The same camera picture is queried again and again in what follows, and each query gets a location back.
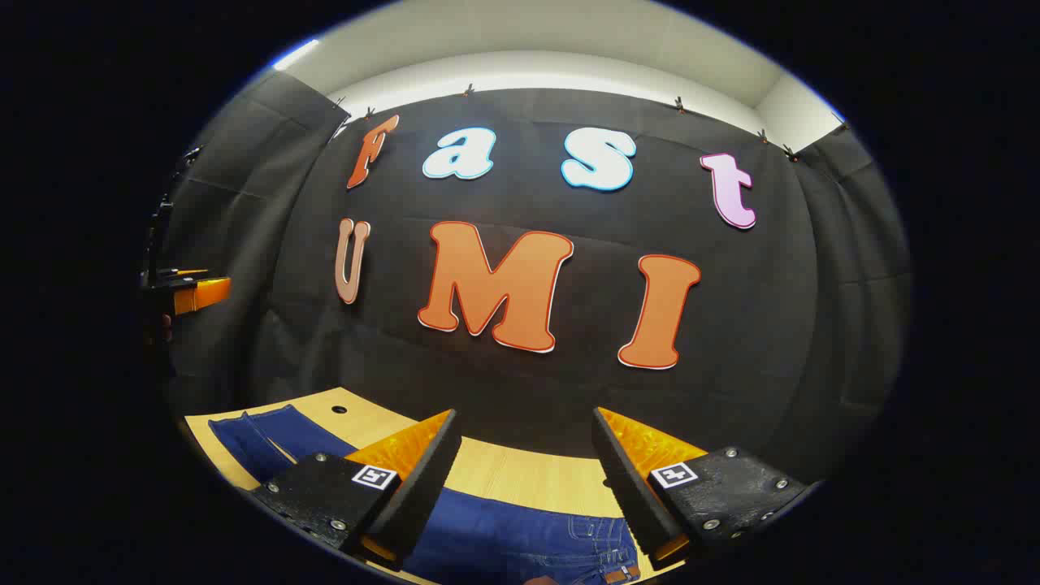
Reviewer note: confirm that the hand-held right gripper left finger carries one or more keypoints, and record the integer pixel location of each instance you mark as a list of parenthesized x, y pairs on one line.
[(418, 487)]

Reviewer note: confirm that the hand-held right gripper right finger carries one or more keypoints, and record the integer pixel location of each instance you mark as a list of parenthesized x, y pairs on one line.
[(630, 487)]

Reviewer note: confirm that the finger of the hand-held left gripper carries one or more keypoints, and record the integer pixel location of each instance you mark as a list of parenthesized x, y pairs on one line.
[(203, 294)]

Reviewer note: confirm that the blue jeans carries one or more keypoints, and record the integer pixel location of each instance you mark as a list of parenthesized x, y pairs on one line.
[(504, 528)]

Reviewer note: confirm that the black tripod stand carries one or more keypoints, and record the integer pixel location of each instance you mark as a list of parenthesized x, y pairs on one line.
[(166, 211)]

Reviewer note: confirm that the black backdrop cloth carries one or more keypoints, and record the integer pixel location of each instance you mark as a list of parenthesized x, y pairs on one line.
[(569, 390)]

